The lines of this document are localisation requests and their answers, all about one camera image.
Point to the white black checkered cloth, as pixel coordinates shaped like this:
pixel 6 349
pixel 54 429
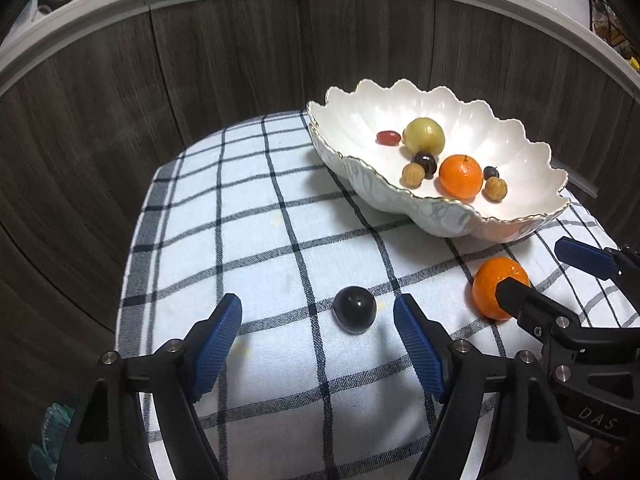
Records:
pixel 260 260

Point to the dark purple grape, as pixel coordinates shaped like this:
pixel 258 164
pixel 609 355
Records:
pixel 425 161

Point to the white scalloped ceramic bowl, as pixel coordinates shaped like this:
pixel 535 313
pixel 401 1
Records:
pixel 480 125

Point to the orange mandarin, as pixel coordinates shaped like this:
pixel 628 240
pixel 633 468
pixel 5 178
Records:
pixel 495 272
pixel 460 176

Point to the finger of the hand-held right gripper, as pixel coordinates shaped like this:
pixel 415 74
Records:
pixel 585 257
pixel 525 305

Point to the teal patterned cloth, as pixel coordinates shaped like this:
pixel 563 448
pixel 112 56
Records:
pixel 52 435

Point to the small dark berry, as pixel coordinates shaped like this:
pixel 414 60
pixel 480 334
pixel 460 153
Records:
pixel 491 172

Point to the green round fruit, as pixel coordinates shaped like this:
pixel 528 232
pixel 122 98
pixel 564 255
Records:
pixel 424 132

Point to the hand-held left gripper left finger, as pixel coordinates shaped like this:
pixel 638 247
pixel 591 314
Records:
pixel 215 350

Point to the brown longan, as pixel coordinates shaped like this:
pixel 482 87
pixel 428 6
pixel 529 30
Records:
pixel 413 176
pixel 495 190

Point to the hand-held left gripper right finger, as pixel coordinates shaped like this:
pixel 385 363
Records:
pixel 420 350

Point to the large dark plum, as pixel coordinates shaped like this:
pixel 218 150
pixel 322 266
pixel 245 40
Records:
pixel 354 308

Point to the red grape tomato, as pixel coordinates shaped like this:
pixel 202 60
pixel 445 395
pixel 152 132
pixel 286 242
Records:
pixel 388 136

